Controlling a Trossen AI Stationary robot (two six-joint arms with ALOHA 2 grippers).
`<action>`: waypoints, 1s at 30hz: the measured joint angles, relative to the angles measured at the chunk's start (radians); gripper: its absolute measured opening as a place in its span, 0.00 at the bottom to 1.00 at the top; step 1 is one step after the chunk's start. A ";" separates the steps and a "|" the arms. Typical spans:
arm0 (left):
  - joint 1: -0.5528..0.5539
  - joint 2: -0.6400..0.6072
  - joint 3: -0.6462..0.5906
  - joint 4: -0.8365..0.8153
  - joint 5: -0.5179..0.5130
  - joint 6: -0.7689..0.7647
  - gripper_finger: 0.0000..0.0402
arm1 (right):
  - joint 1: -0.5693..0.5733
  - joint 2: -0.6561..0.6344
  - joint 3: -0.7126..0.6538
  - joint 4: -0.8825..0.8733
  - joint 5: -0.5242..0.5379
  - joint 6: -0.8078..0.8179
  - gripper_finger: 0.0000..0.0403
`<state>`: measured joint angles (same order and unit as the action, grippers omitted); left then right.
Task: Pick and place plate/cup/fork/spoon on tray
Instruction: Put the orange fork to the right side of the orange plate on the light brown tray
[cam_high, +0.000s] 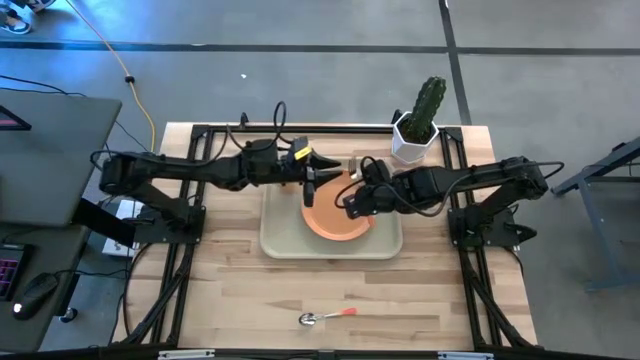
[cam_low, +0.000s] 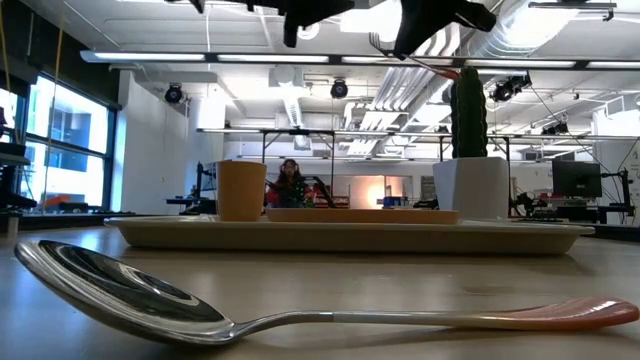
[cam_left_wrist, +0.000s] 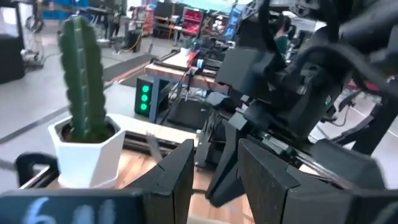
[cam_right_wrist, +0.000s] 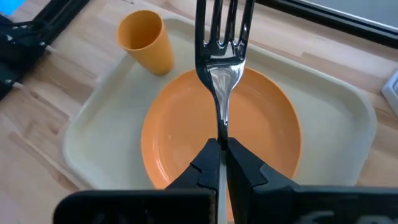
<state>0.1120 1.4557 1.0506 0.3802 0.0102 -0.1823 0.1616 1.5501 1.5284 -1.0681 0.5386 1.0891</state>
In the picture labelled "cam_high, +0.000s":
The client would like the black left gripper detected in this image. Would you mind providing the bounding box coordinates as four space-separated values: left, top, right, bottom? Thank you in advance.
277 153 344 209

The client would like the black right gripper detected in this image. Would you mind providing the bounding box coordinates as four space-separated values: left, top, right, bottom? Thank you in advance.
343 171 408 222

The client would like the orange plastic plate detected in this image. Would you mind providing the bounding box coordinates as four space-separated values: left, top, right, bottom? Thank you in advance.
300 169 377 243

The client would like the beige plastic tray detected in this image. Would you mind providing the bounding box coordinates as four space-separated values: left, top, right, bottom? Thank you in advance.
258 179 404 261

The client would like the white plant pot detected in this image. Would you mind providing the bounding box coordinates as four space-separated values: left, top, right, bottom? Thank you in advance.
389 110 441 166

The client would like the green cactus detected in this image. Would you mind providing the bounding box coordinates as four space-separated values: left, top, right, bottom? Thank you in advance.
399 75 448 145

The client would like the white power strip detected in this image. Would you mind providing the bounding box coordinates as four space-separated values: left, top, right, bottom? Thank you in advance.
102 199 146 259

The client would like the grey standing desk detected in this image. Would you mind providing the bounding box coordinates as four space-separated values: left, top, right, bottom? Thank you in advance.
0 89 124 354

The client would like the black computer mouse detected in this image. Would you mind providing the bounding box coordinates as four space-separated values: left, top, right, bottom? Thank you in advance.
10 272 60 321

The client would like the black monitor stand foot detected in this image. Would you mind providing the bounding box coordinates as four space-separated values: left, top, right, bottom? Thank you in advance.
0 104 32 132

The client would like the black keyboard with pink lights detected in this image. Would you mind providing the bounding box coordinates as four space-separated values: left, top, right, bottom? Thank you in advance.
0 243 34 302

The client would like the person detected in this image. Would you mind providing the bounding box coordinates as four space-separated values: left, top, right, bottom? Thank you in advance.
0 0 56 35

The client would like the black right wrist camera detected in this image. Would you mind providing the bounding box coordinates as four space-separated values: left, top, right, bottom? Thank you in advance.
360 158 394 184

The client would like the black aluminium table frame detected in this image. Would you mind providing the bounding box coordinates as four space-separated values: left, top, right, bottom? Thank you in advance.
112 122 539 360

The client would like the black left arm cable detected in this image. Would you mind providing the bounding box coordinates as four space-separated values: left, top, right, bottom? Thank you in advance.
224 99 301 151

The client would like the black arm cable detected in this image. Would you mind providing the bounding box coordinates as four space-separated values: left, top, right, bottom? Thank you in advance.
224 99 301 151
399 159 566 219

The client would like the metal spoon with orange handle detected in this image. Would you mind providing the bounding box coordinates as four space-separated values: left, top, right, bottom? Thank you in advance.
298 307 359 328

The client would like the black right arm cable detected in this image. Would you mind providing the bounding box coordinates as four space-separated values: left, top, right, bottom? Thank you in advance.
399 159 566 219

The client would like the silver metal bracket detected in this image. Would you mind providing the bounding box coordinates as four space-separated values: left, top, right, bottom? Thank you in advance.
437 351 496 360
157 349 216 360

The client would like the yellow cable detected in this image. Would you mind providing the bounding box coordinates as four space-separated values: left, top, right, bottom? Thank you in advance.
64 0 157 152

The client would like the grey metal table frame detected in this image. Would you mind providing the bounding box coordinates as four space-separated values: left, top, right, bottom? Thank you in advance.
549 135 640 292

